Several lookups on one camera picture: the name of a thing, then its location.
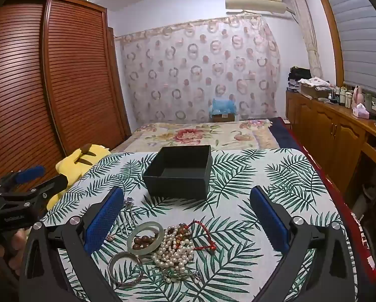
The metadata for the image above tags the row of cosmetic bottles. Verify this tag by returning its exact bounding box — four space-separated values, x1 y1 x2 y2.
328 83 356 106

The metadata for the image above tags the silver bangle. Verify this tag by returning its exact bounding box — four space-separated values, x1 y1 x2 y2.
108 252 144 287

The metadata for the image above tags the wooden cabinet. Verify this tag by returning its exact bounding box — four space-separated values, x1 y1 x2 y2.
285 90 376 202

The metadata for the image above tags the ring pattern curtain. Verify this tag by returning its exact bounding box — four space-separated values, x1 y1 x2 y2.
114 16 281 125

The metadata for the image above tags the person's left hand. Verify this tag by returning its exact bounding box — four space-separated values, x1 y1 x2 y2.
0 226 31 274

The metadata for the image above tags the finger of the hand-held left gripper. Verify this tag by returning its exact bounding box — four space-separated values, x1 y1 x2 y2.
0 165 46 196
0 174 70 210

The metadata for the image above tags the blue plastic bag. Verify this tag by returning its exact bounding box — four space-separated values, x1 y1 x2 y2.
211 98 237 115

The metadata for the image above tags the brown slatted wardrobe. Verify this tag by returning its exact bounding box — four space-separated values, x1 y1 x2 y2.
0 0 132 196

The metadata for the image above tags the brown wooden bead bracelet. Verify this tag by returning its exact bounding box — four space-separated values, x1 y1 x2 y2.
132 234 156 248

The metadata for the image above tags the pile of dark clothes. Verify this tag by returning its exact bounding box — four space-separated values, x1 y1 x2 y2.
288 66 311 92

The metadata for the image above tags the multicolour bead bracelet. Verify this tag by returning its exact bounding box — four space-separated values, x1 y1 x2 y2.
167 223 194 246

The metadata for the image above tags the pale jade bangle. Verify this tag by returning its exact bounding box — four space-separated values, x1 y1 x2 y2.
127 222 164 255

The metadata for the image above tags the red cord bracelet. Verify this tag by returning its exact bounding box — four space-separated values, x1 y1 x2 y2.
188 220 219 254

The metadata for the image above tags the pink tissue box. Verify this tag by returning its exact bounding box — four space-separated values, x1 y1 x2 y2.
352 103 369 119

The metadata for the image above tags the floral bed sheet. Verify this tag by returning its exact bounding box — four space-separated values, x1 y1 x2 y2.
111 118 272 153

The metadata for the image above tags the small cardboard box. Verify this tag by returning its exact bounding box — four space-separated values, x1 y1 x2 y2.
211 112 237 123

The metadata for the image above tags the silver flower hairpin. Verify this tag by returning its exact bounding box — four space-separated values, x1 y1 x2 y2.
120 197 138 235

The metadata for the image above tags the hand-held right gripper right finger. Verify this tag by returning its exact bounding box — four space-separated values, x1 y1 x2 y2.
249 185 359 302

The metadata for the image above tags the beige tied curtain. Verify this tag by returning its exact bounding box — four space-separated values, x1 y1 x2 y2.
285 0 323 81

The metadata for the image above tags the white pearl necklace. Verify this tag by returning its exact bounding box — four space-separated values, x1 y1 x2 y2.
152 226 195 270

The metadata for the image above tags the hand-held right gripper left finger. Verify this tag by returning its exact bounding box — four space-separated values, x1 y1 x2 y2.
18 185 126 302

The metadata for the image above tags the leaf print tablecloth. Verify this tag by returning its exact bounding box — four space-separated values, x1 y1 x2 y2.
39 148 359 302

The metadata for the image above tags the floral cardboard box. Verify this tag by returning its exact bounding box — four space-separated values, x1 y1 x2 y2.
298 77 331 99

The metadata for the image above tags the grey window blind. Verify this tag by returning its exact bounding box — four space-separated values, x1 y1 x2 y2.
320 0 376 96

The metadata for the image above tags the yellow plush toy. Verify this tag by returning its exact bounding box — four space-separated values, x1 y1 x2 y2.
46 144 111 210

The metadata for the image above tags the black square box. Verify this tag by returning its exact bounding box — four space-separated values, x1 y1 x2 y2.
142 145 212 201

